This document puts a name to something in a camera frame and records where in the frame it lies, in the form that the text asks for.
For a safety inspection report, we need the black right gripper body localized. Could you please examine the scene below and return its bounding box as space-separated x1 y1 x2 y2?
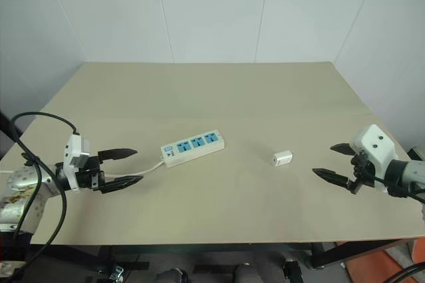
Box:
347 149 378 195

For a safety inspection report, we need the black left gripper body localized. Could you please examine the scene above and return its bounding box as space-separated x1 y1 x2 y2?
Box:
74 155 106 193

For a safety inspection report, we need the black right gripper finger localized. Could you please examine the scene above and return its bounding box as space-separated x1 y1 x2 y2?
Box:
312 167 353 190
329 142 357 156

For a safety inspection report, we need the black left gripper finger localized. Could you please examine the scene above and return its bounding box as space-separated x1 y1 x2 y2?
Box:
97 147 138 164
100 175 144 195

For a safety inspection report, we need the white plug adapter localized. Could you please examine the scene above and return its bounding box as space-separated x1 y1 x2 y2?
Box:
270 151 294 167

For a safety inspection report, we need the white power strip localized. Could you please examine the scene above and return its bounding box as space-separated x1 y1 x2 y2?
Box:
160 128 226 169

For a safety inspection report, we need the dark rounded robot foot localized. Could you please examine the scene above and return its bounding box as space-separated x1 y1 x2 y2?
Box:
153 267 190 283

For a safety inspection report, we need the white cable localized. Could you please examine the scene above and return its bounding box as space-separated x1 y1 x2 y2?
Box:
102 160 166 179

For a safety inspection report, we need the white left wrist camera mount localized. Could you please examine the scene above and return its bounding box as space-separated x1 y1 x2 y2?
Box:
63 134 92 191

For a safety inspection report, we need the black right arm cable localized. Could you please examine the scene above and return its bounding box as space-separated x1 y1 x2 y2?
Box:
363 176 425 203

